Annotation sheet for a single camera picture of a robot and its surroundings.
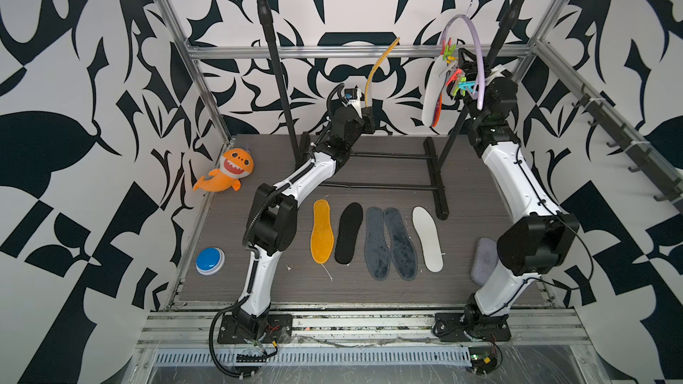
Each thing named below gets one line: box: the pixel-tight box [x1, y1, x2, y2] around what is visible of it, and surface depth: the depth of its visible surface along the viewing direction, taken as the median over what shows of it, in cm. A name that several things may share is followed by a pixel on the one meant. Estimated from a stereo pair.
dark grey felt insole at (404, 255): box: [383, 207, 419, 281], surface depth 91 cm
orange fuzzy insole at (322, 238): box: [310, 199, 336, 264], surface depth 93 cm
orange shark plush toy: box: [192, 147, 256, 192], surface depth 103 cm
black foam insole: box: [334, 201, 364, 265], surface depth 93 cm
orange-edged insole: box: [410, 205, 445, 273], surface depth 93 cm
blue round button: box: [194, 246, 226, 276], surface depth 86 cm
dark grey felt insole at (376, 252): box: [363, 206, 392, 281], surface depth 91 cm
